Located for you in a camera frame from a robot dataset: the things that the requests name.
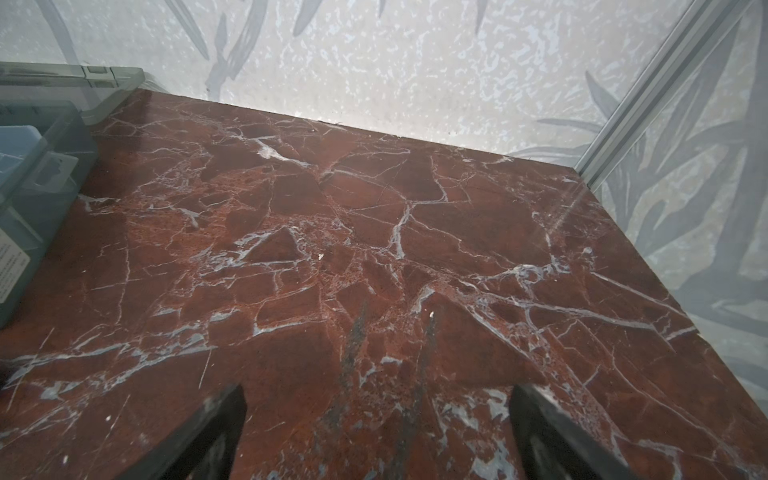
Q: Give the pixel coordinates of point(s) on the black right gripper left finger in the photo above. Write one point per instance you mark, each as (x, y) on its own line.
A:
(203, 447)

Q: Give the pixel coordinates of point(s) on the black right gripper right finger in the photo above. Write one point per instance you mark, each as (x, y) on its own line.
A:
(552, 446)

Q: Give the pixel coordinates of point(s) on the grey compartment organizer box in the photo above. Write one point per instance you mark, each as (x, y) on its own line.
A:
(47, 152)

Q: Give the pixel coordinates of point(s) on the aluminium frame post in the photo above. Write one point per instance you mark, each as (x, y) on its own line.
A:
(700, 29)

